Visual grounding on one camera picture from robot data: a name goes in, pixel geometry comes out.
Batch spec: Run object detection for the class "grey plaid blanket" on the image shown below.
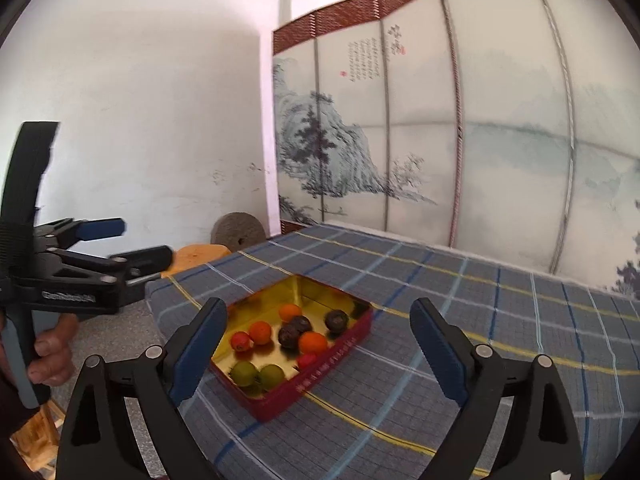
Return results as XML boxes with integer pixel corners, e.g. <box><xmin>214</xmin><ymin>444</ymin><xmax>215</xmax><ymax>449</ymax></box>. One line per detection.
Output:
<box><xmin>145</xmin><ymin>223</ymin><xmax>640</xmax><ymax>480</ymax></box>

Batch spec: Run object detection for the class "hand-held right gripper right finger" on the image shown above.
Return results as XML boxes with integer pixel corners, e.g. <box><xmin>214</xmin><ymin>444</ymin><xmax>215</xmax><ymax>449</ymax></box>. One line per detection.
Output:
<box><xmin>410</xmin><ymin>297</ymin><xmax>586</xmax><ymax>480</ymax></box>

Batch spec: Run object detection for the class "round grey millstone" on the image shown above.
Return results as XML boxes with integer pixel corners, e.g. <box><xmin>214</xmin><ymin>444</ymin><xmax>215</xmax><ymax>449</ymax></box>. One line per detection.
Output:
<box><xmin>211</xmin><ymin>212</ymin><xmax>267</xmax><ymax>251</ymax></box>

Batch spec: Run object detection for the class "round wooden stool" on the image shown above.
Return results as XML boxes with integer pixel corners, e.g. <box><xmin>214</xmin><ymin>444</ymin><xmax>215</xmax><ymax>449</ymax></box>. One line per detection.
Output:
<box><xmin>162</xmin><ymin>244</ymin><xmax>233</xmax><ymax>278</ymax></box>

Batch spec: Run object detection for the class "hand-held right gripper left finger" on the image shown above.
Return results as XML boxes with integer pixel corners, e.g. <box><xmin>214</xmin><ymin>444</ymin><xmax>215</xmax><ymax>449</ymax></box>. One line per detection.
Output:
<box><xmin>57</xmin><ymin>297</ymin><xmax>228</xmax><ymax>480</ymax></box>

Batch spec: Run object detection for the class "red tin box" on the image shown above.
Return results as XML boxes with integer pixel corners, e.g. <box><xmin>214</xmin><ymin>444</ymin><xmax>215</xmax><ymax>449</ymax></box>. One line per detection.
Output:
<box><xmin>209</xmin><ymin>275</ymin><xmax>375</xmax><ymax>422</ymax></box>

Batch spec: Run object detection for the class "painted folding screen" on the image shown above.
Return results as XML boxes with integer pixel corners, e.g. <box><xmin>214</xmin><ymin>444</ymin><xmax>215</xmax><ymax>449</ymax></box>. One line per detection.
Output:
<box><xmin>272</xmin><ymin>0</ymin><xmax>640</xmax><ymax>301</ymax></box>

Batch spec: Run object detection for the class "green tomato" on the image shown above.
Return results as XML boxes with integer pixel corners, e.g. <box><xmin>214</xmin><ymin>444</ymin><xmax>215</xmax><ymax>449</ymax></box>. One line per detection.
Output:
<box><xmin>230</xmin><ymin>361</ymin><xmax>259</xmax><ymax>387</ymax></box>
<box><xmin>258</xmin><ymin>364</ymin><xmax>286</xmax><ymax>391</ymax></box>

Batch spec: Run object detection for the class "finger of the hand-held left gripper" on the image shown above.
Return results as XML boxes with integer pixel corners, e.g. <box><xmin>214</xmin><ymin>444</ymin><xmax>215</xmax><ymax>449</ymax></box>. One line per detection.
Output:
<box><xmin>35</xmin><ymin>217</ymin><xmax>126</xmax><ymax>251</ymax></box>
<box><xmin>52</xmin><ymin>245</ymin><xmax>175</xmax><ymax>286</ymax></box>

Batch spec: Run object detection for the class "person's left hand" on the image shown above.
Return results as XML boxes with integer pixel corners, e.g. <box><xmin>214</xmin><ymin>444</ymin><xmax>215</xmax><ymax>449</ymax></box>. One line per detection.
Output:
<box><xmin>27</xmin><ymin>312</ymin><xmax>81</xmax><ymax>387</ymax></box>

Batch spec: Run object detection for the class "wooden crate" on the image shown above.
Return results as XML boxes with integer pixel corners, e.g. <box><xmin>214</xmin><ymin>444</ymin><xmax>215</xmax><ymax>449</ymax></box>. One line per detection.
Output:
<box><xmin>10</xmin><ymin>402</ymin><xmax>66</xmax><ymax>471</ymax></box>

